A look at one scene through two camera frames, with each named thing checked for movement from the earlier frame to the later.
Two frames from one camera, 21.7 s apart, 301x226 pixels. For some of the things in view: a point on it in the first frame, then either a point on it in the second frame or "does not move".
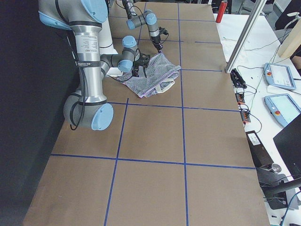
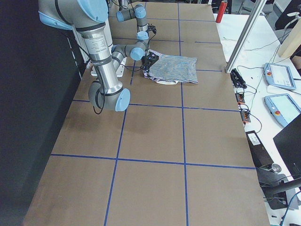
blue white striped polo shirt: [160, 74] to [170, 69]
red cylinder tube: [223, 7] does not move
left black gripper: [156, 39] to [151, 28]
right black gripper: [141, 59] to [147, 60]
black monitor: [288, 141] does not move
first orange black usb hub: [240, 98] does not move
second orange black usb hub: [244, 114] does not move
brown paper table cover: [180, 157] does not move
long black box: [260, 155] does not move
